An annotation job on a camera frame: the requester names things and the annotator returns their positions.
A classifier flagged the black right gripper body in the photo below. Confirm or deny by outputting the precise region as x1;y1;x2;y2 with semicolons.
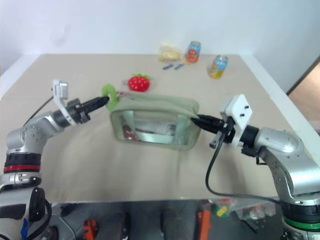
209;116;238;150

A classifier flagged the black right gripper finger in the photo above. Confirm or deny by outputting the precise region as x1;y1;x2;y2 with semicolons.
196;113;225;126
190;117;222;134

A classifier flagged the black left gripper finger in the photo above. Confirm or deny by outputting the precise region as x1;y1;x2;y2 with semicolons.
86;99;110;113
84;95;111;108

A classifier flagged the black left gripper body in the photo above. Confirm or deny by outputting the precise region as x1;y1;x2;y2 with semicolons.
65;98;91;124

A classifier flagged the green ring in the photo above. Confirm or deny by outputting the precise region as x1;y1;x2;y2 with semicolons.
100;83;121;111

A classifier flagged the green pouch with clear window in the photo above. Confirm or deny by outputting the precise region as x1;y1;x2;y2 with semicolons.
109;92;201;153

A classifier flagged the red strawberry plush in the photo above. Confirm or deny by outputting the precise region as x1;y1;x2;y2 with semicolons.
127;72;155;93

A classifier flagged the yellow blue drink can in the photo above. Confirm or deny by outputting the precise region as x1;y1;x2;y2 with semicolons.
209;55;229;80

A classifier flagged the red printed drink can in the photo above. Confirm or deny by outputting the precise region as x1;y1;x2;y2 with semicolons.
185;41;202;64

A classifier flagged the yellow snack bag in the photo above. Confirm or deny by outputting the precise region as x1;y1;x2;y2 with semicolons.
159;42;183;63

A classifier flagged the clear bag of colourful items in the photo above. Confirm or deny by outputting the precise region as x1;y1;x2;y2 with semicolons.
209;198;277;227

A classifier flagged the orange tool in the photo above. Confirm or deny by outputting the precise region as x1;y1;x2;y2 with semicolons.
198;209;213;240
83;217;99;240

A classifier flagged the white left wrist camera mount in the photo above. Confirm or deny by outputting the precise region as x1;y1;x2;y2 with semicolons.
51;79;77;126

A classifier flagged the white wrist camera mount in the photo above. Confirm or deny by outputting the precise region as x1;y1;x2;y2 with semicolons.
219;94;254;150
51;79;77;126

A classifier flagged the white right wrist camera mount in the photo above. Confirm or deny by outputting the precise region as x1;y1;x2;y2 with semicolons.
219;94;254;150

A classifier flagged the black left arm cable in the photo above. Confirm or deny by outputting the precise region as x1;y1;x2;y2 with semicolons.
23;94;55;126

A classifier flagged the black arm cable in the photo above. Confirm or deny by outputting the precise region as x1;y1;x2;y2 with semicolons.
23;94;55;126
205;136;285;204

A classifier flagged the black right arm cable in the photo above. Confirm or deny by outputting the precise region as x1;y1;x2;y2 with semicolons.
205;136;285;204

